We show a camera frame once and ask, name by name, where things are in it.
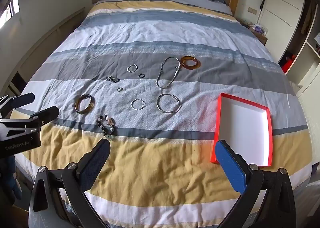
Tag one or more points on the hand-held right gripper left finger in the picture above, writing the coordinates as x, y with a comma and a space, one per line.
96, 160

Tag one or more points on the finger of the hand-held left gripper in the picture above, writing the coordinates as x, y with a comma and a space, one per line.
46, 115
23, 99

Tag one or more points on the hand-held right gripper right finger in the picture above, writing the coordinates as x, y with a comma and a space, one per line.
231, 168

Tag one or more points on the red shallow box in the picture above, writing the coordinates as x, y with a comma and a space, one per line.
245, 130

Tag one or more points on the person's left hand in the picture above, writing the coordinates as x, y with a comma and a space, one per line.
11, 175

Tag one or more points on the gold brown bangle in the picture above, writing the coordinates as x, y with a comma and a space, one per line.
80, 110

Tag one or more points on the twisted silver hoop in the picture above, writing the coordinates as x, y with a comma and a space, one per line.
128, 69
132, 105

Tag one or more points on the large silver bangle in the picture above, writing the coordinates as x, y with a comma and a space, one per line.
158, 105

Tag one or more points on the window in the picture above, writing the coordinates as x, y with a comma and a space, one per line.
11, 9

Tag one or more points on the amber bangle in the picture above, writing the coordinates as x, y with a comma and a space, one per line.
190, 68

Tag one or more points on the red object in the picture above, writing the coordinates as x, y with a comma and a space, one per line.
288, 62

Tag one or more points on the wooden nightstand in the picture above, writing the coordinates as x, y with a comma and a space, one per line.
260, 39

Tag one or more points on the striped duvet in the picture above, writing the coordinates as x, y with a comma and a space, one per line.
155, 30

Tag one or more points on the open shelf unit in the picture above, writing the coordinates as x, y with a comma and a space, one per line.
307, 50

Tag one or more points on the small purple box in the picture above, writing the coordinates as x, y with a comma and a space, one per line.
258, 28

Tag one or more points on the white wardrobe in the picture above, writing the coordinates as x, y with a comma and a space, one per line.
282, 5

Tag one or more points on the wall outlet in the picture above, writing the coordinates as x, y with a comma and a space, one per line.
252, 10

